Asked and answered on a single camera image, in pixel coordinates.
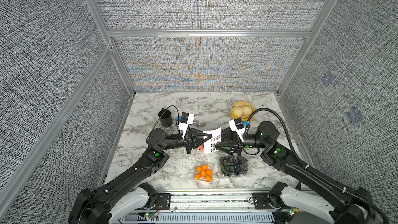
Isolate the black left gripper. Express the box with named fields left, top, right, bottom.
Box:
left=161, top=128, right=210, bottom=157

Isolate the white fruit sticker sheet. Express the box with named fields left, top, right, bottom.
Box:
left=203, top=128, right=221, bottom=154

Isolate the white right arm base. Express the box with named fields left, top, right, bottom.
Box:
left=268, top=182, right=334, bottom=224

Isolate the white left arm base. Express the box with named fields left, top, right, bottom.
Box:
left=108, top=183, right=157, bottom=224

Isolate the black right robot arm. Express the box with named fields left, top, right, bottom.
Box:
left=216, top=119, right=377, bottom=224

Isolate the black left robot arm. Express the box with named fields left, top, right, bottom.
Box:
left=67, top=128, right=213, bottom=224

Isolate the clear box of strawberries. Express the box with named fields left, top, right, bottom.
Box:
left=197, top=144, right=204, bottom=151

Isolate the clear box of blueberries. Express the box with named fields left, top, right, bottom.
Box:
left=218, top=155, right=251, bottom=179

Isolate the clear box of oranges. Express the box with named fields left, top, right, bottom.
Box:
left=192, top=161, right=215, bottom=183

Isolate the black metal cup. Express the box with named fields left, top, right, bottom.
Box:
left=158, top=108, right=173, bottom=128

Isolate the left steamed bun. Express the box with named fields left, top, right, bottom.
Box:
left=232, top=106, right=243, bottom=118

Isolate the yellow bamboo steamer basket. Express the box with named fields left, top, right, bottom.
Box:
left=229, top=101, right=255, bottom=121

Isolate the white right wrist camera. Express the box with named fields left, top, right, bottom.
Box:
left=229, top=118, right=249, bottom=142

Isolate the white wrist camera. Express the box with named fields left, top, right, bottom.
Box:
left=229, top=118, right=249, bottom=142
left=176, top=112, right=194, bottom=139

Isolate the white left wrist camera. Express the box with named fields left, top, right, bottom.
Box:
left=176, top=112, right=194, bottom=139

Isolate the black corrugated right cable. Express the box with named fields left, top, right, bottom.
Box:
left=245, top=108, right=390, bottom=224

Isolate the thin black left cable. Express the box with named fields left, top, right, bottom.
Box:
left=146, top=105, right=181, bottom=139

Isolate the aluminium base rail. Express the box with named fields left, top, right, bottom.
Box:
left=113, top=189, right=300, bottom=224

